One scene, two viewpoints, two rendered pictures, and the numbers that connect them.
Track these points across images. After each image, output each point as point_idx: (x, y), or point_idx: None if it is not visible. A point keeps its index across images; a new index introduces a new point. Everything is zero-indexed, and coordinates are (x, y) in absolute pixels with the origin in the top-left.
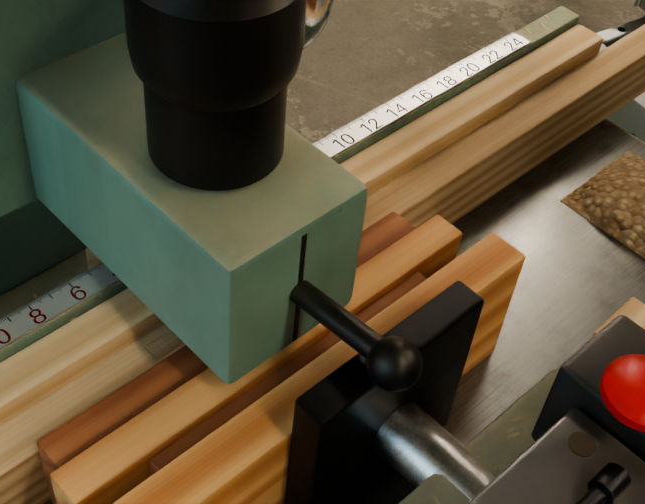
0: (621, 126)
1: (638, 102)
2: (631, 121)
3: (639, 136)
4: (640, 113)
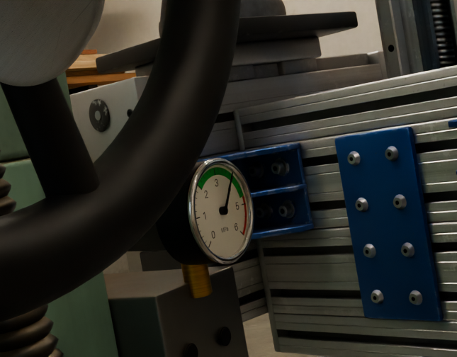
0: (120, 113)
1: (120, 81)
2: (123, 101)
3: (132, 106)
4: (124, 87)
